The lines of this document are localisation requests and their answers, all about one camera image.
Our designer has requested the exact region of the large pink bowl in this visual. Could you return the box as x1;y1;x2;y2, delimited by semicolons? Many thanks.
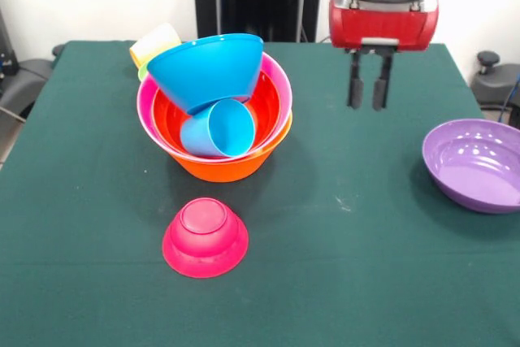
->
136;52;293;160

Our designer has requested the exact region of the black equipment box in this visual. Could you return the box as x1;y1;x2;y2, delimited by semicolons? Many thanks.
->
0;9;18;76

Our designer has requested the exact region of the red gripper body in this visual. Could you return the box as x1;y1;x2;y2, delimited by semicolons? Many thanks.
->
328;0;440;54

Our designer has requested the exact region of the dark green tablecloth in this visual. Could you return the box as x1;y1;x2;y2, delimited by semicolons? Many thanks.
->
0;40;520;347

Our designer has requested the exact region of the large orange bowl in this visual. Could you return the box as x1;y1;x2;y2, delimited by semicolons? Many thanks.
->
168;109;294;184

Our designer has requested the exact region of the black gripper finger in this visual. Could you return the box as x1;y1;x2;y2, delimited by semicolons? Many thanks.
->
347;50;366;111
372;52;394;111

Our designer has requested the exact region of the yellow cup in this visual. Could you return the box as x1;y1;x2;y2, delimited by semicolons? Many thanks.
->
128;22;183;68

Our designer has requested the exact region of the red-orange bowl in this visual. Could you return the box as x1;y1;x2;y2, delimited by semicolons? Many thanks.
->
152;70;282;157

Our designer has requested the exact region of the blue cup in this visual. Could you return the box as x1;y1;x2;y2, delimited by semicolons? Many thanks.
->
180;98;257;159

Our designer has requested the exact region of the medium blue bowl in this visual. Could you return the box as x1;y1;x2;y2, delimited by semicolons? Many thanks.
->
146;33;265;116

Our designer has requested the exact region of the small crimson bowl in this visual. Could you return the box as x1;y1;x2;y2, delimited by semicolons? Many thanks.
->
161;197;250;280

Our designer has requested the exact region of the purple bowl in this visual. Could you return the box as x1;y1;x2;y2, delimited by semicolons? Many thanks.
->
421;118;520;215

